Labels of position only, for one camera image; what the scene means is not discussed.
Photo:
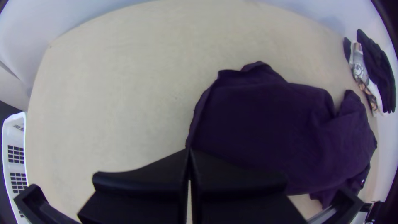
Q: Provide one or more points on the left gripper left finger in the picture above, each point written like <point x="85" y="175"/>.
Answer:
<point x="149" y="193"/>

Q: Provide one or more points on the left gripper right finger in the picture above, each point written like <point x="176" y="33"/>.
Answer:
<point x="236" y="196"/>

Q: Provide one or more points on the dark t-shirt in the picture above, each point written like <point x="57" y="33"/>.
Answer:
<point x="273" y="130"/>

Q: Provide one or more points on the white laundry basket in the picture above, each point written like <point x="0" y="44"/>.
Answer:
<point x="15" y="155"/>

